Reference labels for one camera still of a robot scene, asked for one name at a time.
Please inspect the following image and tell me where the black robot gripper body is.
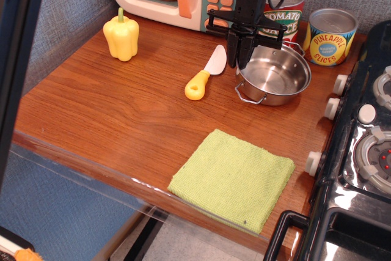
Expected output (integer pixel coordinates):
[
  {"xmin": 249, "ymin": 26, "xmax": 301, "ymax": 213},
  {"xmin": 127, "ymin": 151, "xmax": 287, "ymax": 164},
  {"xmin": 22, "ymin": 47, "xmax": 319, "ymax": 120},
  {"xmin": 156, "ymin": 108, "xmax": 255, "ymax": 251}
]
[{"xmin": 206, "ymin": 0, "xmax": 287, "ymax": 50}]

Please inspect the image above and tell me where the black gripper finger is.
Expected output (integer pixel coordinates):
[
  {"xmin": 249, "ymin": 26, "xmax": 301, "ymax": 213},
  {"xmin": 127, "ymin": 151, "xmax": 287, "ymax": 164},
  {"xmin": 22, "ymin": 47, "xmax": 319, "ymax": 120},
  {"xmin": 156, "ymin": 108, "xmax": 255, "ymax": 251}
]
[
  {"xmin": 227, "ymin": 31, "xmax": 241, "ymax": 68},
  {"xmin": 237, "ymin": 35, "xmax": 258, "ymax": 70}
]

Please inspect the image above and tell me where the stainless steel pan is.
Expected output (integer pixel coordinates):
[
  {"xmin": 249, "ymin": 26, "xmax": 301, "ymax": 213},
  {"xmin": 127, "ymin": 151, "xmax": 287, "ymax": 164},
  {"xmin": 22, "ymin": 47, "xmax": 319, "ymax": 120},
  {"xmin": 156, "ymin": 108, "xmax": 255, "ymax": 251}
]
[{"xmin": 235, "ymin": 41, "xmax": 312, "ymax": 106}]

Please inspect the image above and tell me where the tomato sauce can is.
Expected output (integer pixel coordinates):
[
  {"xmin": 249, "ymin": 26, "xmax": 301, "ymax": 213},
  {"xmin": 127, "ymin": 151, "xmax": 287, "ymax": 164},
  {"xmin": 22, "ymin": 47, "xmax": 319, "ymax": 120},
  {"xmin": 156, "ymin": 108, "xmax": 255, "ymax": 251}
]
[{"xmin": 265, "ymin": 0, "xmax": 305, "ymax": 42}]

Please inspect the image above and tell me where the pineapple slices can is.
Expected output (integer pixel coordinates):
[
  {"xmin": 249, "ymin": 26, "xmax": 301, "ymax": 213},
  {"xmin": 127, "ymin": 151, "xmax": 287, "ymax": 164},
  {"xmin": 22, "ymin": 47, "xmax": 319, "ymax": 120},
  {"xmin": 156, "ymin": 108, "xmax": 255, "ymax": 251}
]
[{"xmin": 302, "ymin": 8, "xmax": 359, "ymax": 67}]

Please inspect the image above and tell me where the white stove knob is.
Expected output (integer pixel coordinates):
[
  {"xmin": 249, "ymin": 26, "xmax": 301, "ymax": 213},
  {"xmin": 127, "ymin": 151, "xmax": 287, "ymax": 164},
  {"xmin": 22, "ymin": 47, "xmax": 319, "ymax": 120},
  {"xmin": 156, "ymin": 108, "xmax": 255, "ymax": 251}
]
[
  {"xmin": 332, "ymin": 75, "xmax": 349, "ymax": 96},
  {"xmin": 305, "ymin": 151, "xmax": 322, "ymax": 177},
  {"xmin": 324, "ymin": 98, "xmax": 340, "ymax": 120}
]

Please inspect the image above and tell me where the yellow toy bell pepper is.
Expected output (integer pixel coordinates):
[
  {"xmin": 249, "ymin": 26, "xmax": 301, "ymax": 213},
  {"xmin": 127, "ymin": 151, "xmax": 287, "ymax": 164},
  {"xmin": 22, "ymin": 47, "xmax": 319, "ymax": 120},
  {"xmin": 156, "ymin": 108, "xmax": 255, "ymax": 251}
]
[{"xmin": 103, "ymin": 7, "xmax": 140, "ymax": 62}]

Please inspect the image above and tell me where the green folded cloth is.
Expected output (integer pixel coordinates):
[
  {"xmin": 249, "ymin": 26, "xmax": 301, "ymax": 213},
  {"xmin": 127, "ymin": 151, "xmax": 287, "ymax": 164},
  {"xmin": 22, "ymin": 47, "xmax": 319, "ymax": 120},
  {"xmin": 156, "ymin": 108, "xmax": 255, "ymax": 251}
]
[{"xmin": 167, "ymin": 130, "xmax": 295, "ymax": 235}]

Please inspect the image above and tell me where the white round stove button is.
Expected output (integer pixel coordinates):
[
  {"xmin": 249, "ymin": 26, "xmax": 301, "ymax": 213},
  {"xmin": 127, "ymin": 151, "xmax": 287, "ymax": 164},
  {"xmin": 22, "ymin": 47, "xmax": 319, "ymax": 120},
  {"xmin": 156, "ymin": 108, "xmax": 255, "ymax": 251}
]
[{"xmin": 357, "ymin": 104, "xmax": 376, "ymax": 124}]

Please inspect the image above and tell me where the black toy stove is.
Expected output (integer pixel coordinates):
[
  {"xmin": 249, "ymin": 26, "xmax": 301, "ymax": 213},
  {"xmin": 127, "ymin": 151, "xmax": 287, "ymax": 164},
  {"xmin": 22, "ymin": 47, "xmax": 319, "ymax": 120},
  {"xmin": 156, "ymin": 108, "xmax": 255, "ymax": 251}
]
[{"xmin": 265, "ymin": 21, "xmax": 390, "ymax": 260}]

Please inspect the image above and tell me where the orange fuzzy object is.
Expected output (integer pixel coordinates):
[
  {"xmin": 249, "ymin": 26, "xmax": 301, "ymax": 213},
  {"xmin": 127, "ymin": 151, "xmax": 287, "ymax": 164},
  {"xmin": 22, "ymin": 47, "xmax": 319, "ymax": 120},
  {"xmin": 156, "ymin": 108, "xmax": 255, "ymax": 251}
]
[{"xmin": 14, "ymin": 249, "xmax": 43, "ymax": 261}]

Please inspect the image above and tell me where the yellow handled toy knife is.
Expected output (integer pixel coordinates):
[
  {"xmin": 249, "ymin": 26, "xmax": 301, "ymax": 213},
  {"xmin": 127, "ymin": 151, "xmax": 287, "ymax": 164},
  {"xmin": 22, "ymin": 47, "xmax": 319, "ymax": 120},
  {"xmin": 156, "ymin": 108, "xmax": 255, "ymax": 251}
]
[{"xmin": 185, "ymin": 45, "xmax": 227, "ymax": 101}]

